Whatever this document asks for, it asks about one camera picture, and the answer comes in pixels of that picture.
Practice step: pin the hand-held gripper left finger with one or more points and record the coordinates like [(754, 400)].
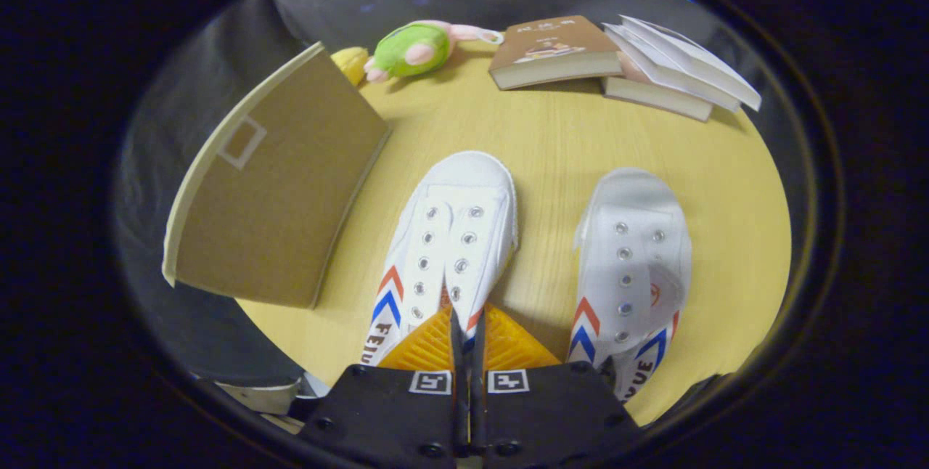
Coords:
[(392, 418)]

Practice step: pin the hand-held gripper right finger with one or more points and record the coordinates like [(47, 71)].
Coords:
[(551, 418)]

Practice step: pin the white canvas shoe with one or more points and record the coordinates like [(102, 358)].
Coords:
[(631, 237), (457, 193)]

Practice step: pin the brown storage box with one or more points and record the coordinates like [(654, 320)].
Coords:
[(283, 186)]

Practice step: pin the open white book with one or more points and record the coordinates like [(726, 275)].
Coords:
[(682, 62)]

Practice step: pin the pale pink book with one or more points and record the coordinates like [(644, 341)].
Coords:
[(653, 95)]

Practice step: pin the yellow plush toy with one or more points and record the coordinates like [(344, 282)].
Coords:
[(352, 62)]

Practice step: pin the green and pink plush toy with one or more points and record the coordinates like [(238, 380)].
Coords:
[(417, 48)]

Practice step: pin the brown cover book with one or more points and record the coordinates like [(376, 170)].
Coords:
[(551, 44)]

